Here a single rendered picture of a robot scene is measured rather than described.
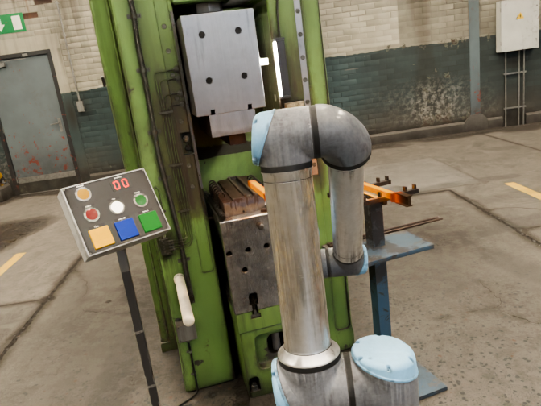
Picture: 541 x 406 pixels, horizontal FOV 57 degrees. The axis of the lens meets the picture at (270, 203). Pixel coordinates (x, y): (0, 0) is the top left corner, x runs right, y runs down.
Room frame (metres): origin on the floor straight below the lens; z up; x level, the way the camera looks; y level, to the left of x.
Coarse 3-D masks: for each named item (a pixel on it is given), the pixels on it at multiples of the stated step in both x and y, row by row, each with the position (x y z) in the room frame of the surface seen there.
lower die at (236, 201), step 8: (232, 176) 2.55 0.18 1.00; (240, 176) 2.56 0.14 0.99; (224, 184) 2.43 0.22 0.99; (232, 184) 2.41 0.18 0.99; (224, 192) 2.32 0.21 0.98; (232, 192) 2.26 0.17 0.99; (240, 192) 2.22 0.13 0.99; (224, 200) 2.17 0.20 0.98; (232, 200) 2.14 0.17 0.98; (240, 200) 2.14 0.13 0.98; (248, 200) 2.15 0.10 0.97; (256, 200) 2.15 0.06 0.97; (224, 208) 2.12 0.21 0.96; (232, 208) 2.13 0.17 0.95; (240, 208) 2.14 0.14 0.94; (248, 208) 2.14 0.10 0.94; (256, 208) 2.15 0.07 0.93
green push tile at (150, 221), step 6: (138, 216) 1.88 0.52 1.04; (144, 216) 1.89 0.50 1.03; (150, 216) 1.90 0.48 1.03; (156, 216) 1.92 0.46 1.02; (144, 222) 1.88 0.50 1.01; (150, 222) 1.89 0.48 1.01; (156, 222) 1.90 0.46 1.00; (144, 228) 1.86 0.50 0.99; (150, 228) 1.87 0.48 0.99; (156, 228) 1.88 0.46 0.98
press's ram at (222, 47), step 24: (192, 24) 2.12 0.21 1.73; (216, 24) 2.14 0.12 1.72; (240, 24) 2.16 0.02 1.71; (192, 48) 2.12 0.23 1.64; (216, 48) 2.14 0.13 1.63; (240, 48) 2.16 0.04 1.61; (192, 72) 2.11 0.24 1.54; (216, 72) 2.13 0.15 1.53; (240, 72) 2.16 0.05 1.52; (192, 96) 2.13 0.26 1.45; (216, 96) 2.13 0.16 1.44; (240, 96) 2.15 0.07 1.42; (264, 96) 2.18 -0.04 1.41
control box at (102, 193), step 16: (112, 176) 1.94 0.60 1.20; (128, 176) 1.97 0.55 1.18; (144, 176) 2.00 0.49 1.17; (64, 192) 1.82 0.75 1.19; (96, 192) 1.87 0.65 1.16; (112, 192) 1.90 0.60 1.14; (128, 192) 1.93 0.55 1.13; (144, 192) 1.96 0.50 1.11; (64, 208) 1.82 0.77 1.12; (80, 208) 1.81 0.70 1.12; (96, 208) 1.83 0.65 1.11; (128, 208) 1.89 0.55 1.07; (144, 208) 1.92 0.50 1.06; (160, 208) 1.95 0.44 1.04; (80, 224) 1.77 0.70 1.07; (96, 224) 1.80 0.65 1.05; (112, 224) 1.82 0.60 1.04; (80, 240) 1.75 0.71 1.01; (128, 240) 1.81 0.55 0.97; (144, 240) 1.89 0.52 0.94; (96, 256) 1.76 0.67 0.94
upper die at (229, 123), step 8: (232, 112) 2.14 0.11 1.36; (240, 112) 2.15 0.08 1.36; (248, 112) 2.16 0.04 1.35; (200, 120) 2.44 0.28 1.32; (208, 120) 2.17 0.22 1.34; (216, 120) 2.13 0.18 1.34; (224, 120) 2.13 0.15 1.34; (232, 120) 2.14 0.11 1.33; (240, 120) 2.15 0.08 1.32; (248, 120) 2.16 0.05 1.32; (200, 128) 2.49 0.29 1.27; (208, 128) 2.21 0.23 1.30; (216, 128) 2.13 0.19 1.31; (224, 128) 2.13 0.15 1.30; (232, 128) 2.14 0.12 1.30; (240, 128) 2.15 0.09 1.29; (248, 128) 2.16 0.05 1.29; (216, 136) 2.12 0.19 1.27
